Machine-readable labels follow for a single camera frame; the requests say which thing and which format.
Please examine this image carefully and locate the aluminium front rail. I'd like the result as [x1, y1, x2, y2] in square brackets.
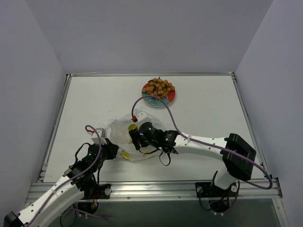
[27, 178, 284, 201]

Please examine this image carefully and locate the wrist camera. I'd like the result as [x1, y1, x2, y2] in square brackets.
[132, 111, 148, 123]
[87, 128, 107, 145]

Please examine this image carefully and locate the white printed plastic bag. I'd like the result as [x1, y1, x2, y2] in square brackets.
[104, 111, 166, 163]

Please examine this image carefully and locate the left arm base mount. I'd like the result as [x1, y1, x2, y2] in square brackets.
[76, 183, 112, 214]

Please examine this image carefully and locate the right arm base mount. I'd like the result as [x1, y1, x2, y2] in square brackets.
[195, 181, 240, 216]

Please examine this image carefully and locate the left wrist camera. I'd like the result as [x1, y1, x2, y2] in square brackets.
[87, 128, 107, 145]

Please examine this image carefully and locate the fake longan fruit bunch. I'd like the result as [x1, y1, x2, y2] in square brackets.
[142, 77, 176, 102]

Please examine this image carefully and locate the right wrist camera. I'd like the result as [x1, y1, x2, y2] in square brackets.
[132, 111, 148, 123]

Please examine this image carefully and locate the fake yellow green mango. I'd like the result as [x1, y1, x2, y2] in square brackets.
[128, 124, 138, 131]

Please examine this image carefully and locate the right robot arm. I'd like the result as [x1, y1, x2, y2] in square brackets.
[128, 122, 256, 195]

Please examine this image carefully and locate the red floral plate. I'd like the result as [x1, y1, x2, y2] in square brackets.
[142, 94, 176, 108]

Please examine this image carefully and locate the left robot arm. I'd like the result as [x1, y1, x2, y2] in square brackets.
[3, 140, 119, 227]

